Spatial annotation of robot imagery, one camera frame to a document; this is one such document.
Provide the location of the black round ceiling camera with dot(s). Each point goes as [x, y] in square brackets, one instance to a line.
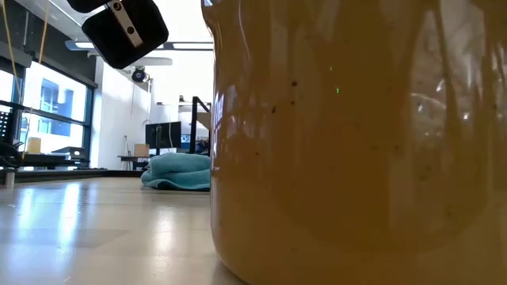
[138, 74]

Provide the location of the black aluminium rig frame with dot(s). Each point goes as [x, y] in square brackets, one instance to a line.
[79, 175]

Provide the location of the long ceiling light fixture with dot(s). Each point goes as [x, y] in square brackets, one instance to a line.
[186, 46]

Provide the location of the yellow cylinder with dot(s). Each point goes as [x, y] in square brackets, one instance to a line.
[34, 145]

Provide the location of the black perforated panel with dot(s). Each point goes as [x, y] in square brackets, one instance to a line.
[4, 126]

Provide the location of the black low table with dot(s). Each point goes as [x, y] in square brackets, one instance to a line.
[51, 159]

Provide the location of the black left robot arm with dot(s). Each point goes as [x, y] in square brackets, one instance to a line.
[8, 155]

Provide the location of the wooden shelf with black frame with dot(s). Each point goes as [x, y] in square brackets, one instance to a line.
[195, 126]

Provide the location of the black computer monitor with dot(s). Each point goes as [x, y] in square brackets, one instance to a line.
[163, 134]

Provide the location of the small plain cardboard box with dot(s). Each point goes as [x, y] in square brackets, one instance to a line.
[141, 150]

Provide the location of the background wooden desk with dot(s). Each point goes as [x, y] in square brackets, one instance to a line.
[130, 158]

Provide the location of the small silver metal post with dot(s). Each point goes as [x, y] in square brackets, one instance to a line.
[10, 179]

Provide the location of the teal cloth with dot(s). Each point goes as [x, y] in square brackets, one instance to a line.
[178, 172]

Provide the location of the large yellow-brown jar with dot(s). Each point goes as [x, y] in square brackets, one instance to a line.
[336, 166]

